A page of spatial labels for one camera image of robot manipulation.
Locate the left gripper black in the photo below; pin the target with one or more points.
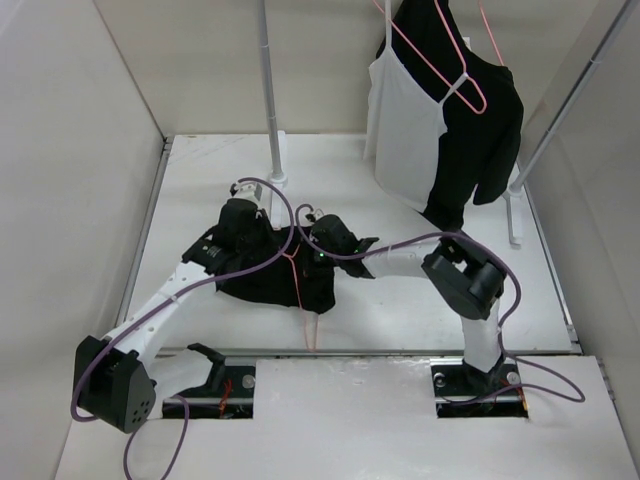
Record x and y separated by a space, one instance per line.
262 222

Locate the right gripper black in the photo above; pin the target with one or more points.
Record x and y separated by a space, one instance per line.
316 241

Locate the pink wire hanger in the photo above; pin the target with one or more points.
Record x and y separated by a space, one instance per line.
311 319

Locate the black trousers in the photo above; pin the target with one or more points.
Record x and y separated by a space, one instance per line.
274 284

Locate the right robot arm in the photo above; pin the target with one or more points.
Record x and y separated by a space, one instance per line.
467 277

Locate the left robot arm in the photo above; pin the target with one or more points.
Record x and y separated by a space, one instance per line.
119 378

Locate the pink hanger with camisole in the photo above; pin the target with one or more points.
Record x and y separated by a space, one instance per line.
427 41

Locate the pink hanger under black garment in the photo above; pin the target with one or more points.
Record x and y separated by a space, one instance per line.
490 33

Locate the left rack pole with foot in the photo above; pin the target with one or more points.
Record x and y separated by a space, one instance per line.
277 138

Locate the rack pole with foot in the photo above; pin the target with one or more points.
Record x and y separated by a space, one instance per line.
277 138
587 53

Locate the white camisole top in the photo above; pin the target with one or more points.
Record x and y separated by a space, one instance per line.
404 126

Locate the black hanging garment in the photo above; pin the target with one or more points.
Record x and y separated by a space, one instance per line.
478 152

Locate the right rack pole with foot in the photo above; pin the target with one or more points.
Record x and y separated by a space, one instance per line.
587 53

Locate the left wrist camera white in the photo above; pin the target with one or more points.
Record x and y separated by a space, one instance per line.
251 191

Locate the aluminium rail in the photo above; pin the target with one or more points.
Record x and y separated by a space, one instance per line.
349 352

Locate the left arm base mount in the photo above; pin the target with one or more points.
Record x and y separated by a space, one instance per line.
225 385

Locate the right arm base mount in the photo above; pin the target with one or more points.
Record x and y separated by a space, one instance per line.
465 392

